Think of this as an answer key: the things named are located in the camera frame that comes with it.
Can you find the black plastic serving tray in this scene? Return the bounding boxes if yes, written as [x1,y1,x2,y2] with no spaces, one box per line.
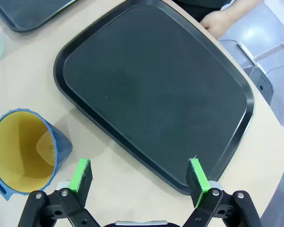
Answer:
[53,0,255,196]
[0,0,76,33]

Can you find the blue cup with yellow inside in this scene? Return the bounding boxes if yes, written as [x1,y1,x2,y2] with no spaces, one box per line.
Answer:
[0,108,73,201]

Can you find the person in black t-shirt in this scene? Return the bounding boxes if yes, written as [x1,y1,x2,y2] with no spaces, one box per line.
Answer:
[172,0,230,22]

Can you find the person's left hand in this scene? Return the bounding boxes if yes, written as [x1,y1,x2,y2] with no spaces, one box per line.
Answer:
[200,9,237,40]

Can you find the person's left forearm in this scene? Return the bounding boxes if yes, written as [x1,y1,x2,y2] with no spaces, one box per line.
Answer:
[223,0,267,24]

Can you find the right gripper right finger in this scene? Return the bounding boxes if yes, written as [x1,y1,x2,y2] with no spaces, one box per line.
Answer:
[183,158,262,227]

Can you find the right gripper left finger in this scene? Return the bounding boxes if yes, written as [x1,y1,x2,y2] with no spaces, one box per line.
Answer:
[17,157,101,227]

